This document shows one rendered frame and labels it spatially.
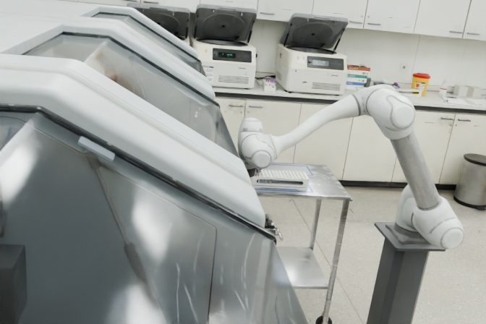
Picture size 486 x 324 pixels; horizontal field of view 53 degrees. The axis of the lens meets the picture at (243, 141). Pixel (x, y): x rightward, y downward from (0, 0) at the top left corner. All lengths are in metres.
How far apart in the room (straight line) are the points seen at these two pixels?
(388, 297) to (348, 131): 2.35
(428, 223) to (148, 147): 1.68
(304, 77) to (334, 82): 0.29
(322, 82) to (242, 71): 0.73
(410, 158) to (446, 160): 3.16
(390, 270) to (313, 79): 2.31
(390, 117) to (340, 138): 2.76
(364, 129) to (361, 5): 1.15
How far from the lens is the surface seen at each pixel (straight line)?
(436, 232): 2.24
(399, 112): 1.93
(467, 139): 5.27
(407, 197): 2.43
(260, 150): 1.82
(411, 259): 2.53
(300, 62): 4.41
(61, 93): 0.73
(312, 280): 2.80
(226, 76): 4.29
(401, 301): 2.65
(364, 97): 2.09
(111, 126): 0.73
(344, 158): 4.76
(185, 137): 0.88
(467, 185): 5.06
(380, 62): 5.33
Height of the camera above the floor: 1.78
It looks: 18 degrees down
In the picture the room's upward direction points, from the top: 6 degrees clockwise
